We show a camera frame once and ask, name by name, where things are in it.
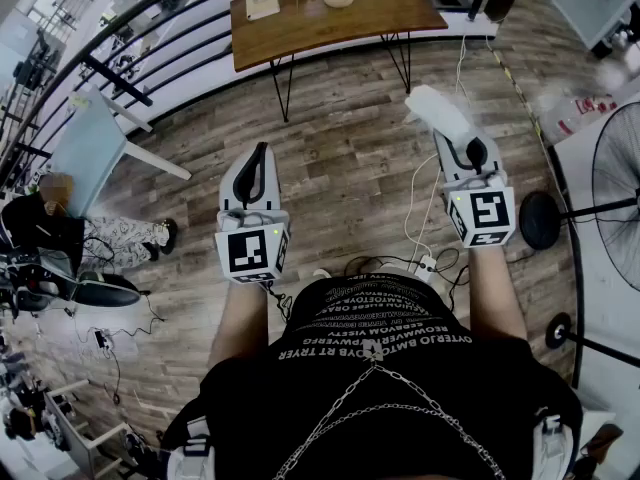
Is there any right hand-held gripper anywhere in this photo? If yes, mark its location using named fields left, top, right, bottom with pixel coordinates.
left=432, top=127, right=517, bottom=250

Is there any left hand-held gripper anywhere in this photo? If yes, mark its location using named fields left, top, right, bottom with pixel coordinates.
left=214, top=141, right=293, bottom=286

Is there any white tissue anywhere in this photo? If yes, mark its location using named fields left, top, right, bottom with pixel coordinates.
left=403, top=84, right=474, bottom=145

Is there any person's left forearm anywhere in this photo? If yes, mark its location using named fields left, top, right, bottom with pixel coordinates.
left=206, top=279, right=272, bottom=370

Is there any person's right forearm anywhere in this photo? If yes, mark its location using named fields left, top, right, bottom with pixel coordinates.
left=466, top=243, right=529, bottom=343

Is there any clear plastic bag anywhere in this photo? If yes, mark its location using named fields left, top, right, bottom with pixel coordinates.
left=535, top=90, right=619, bottom=145

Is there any white power strip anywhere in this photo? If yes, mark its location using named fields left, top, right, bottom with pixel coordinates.
left=415, top=254, right=437, bottom=283

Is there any black standing fan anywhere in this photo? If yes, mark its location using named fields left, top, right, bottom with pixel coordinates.
left=518, top=101, right=640, bottom=294

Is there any black metal railing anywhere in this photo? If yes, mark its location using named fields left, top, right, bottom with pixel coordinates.
left=0, top=0, right=501, bottom=189

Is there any wooden table with black legs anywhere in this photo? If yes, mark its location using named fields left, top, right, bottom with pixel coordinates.
left=229, top=0, right=450, bottom=124

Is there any black stool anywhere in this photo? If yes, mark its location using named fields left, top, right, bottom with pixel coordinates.
left=68, top=270, right=143, bottom=310

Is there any black stand with round base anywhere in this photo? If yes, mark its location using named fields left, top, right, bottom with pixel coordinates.
left=544, top=311, right=640, bottom=370

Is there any white cabinet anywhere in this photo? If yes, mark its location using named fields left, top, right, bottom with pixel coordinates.
left=538, top=0, right=640, bottom=60

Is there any person's black printed shirt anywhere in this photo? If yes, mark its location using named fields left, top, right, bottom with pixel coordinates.
left=160, top=270, right=584, bottom=480

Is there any white metal rack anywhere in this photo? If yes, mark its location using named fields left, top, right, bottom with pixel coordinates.
left=42, top=378, right=132, bottom=480

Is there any white cable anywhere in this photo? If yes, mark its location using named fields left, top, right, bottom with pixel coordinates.
left=402, top=151, right=441, bottom=269

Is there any black charger with cable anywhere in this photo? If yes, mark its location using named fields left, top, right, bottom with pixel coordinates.
left=74, top=292, right=166, bottom=405

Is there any silver chain necklace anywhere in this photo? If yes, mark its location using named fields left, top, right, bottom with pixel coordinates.
left=272, top=340, right=507, bottom=480

